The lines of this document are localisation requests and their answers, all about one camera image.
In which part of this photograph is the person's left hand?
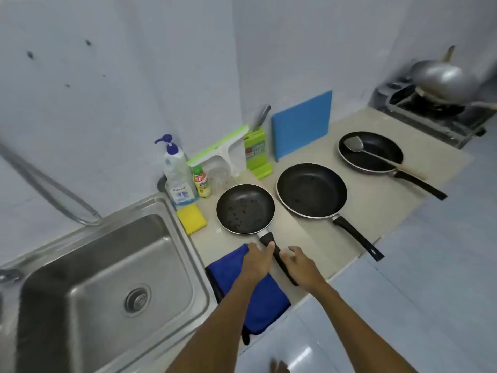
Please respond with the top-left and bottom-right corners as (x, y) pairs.
(239, 241), (276, 286)

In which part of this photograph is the person's right hand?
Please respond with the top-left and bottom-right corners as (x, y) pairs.
(279, 246), (329, 294)

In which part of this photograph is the blue microfibre cloth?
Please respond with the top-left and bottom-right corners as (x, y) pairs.
(204, 243), (292, 346)

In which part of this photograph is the small black frying pan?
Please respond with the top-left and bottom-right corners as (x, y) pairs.
(215, 183), (300, 287)

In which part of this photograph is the medium black frying pan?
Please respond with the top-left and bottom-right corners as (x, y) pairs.
(275, 163), (385, 262)

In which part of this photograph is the yellow sponge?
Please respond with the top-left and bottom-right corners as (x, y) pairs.
(177, 203), (208, 236)

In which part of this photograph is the metal spatula wooden handle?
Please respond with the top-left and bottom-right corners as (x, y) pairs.
(341, 136), (428, 180)

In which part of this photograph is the large black frying pan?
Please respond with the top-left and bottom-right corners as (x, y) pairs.
(337, 131), (448, 202)

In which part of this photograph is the person's right forearm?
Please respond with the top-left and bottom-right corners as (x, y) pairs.
(306, 281), (418, 373)

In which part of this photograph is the person's left forearm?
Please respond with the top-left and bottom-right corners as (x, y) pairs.
(165, 274), (272, 373)

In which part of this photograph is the clear glass cup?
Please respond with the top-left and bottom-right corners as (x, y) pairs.
(208, 166), (233, 191)

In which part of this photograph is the small yellow bottle green cap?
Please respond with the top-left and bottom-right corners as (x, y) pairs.
(192, 165), (212, 198)

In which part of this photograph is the green knife block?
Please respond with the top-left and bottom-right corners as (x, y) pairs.
(244, 127), (274, 180)

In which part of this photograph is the clear pump soap bottle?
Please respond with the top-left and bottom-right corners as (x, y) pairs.
(154, 134), (199, 210)

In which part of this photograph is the green white squeegee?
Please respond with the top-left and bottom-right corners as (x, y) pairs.
(186, 124), (250, 179)

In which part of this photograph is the metal sink strainer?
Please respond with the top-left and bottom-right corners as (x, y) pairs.
(124, 284), (151, 316)

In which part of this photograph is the blue cutting board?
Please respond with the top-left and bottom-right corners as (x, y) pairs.
(271, 90), (333, 163)

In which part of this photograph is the stainless steel double sink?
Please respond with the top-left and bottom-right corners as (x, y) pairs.
(0, 192), (218, 373)

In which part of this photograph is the steel gas stove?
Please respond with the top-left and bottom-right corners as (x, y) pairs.
(371, 75), (497, 149)

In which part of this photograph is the metal wok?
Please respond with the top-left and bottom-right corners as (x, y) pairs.
(410, 45), (497, 111)

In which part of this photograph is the knife with metal handle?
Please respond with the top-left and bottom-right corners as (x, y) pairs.
(250, 104), (271, 133)

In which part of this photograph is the metal shower hose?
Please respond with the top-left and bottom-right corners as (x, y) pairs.
(0, 141), (103, 226)

